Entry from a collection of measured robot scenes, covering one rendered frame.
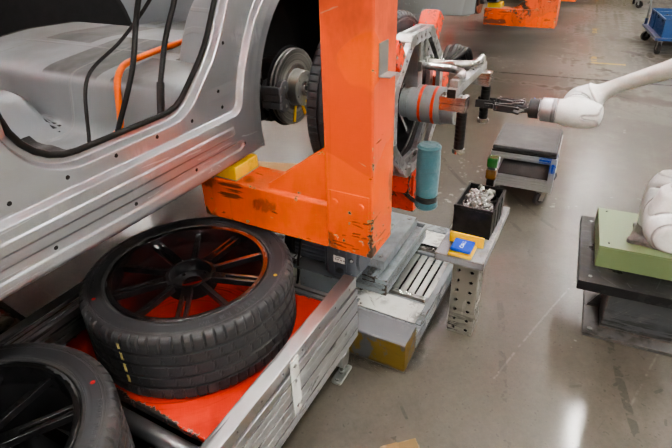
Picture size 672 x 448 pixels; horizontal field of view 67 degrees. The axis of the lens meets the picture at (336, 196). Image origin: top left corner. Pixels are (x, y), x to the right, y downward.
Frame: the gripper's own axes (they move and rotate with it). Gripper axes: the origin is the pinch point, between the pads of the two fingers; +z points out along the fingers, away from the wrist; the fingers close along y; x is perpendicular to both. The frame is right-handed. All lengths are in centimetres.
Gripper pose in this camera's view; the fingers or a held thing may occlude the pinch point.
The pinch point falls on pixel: (485, 102)
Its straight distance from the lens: 211.6
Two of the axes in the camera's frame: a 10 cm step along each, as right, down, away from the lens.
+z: -8.8, -2.0, 4.3
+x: -0.3, -8.8, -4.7
